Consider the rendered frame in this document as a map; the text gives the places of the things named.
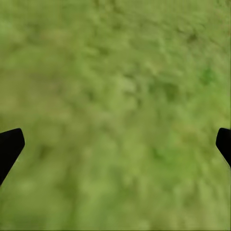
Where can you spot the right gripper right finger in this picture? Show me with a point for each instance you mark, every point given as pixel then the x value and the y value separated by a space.
pixel 223 142

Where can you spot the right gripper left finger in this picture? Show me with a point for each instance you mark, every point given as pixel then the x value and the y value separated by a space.
pixel 11 144

